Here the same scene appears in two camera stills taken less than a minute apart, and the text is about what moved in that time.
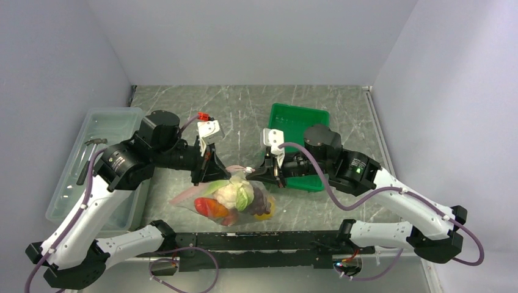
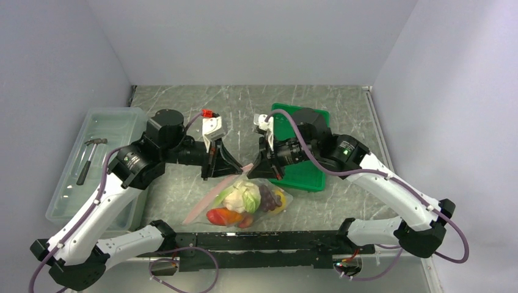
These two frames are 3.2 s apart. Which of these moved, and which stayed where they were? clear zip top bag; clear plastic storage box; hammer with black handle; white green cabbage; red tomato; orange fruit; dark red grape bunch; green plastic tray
Moved: clear zip top bag; white green cabbage; red tomato; dark red grape bunch; orange fruit
Stayed: clear plastic storage box; green plastic tray; hammer with black handle
